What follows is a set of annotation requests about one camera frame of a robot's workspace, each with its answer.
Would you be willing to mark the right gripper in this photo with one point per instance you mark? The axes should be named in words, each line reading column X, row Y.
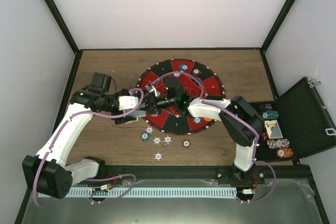
column 152, row 106

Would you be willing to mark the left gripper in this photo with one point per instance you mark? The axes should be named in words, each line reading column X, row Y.
column 119, row 121

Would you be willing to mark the blue backed card deck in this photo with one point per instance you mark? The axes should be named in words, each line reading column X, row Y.
column 137, row 114

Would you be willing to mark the green poker chip stack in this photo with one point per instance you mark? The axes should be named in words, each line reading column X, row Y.
column 145, row 137

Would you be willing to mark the brown poker chip stack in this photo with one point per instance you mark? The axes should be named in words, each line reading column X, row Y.
column 186, row 143

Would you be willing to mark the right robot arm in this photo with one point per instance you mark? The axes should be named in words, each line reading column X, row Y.
column 242, row 122

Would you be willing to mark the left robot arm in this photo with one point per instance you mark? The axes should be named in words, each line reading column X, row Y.
column 47, row 172

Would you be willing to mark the round red black poker mat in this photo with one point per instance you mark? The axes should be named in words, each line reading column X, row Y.
column 206, row 85

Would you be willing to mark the dark chips in case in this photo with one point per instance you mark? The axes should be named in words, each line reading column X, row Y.
column 265, row 107

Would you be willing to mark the red dice in case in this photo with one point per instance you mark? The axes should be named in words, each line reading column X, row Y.
column 264, row 136

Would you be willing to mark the green chip row in case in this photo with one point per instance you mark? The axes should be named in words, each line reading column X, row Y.
column 270, row 115

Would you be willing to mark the card deck in case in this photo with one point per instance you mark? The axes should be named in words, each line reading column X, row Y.
column 273, row 129

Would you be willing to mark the purple orange chip row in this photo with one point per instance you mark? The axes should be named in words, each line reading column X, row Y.
column 279, row 143

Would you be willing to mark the orange chip row in case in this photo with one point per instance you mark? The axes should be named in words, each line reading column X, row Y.
column 284, row 152

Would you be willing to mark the black poker case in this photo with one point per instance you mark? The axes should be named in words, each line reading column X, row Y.
column 303, row 119

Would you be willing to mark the light blue slotted cable duct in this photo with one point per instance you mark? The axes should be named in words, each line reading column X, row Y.
column 156, row 192

